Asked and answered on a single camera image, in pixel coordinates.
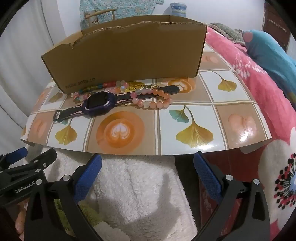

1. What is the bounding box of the teal pillow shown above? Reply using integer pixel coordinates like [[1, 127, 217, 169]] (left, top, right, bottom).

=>
[[242, 30, 296, 102]]

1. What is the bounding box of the pink floral blanket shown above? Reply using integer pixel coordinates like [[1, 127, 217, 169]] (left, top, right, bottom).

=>
[[175, 23, 296, 241]]

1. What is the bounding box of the purple smart watch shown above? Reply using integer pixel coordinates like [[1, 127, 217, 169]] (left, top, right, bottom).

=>
[[53, 85, 177, 122]]

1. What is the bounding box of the pink bead bracelet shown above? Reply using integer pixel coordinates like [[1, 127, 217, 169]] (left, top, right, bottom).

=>
[[130, 89, 171, 109]]

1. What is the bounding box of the blue water bottle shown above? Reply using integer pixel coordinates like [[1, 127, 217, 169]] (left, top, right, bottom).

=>
[[169, 2, 187, 18]]

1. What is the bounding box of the brown cardboard box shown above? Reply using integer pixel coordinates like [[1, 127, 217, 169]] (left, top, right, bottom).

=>
[[41, 14, 207, 94]]

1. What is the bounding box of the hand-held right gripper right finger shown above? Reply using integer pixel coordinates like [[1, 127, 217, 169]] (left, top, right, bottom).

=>
[[193, 152, 271, 241]]

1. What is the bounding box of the white curtain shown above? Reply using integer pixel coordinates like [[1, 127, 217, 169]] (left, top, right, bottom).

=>
[[0, 0, 81, 130]]

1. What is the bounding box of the grey patterned blanket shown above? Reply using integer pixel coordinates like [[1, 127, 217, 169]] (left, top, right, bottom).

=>
[[208, 22, 245, 45]]

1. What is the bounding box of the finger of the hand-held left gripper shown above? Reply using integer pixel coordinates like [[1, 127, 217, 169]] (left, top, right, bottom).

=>
[[0, 147, 28, 166], [0, 148, 57, 184]]

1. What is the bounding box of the wooden chair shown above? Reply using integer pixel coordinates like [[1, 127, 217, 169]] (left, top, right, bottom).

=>
[[81, 9, 117, 29]]

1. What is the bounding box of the light blue floral cloth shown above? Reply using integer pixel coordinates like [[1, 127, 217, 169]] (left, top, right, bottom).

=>
[[80, 0, 163, 24]]

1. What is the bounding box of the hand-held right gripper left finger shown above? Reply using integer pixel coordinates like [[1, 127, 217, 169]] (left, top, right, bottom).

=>
[[24, 153, 103, 241]]

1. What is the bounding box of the multicolour glass bead bracelet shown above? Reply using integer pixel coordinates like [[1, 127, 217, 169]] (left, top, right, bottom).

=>
[[73, 80, 129, 103]]

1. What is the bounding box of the green shaggy rug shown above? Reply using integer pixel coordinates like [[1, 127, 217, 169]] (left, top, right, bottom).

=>
[[54, 199, 103, 224]]

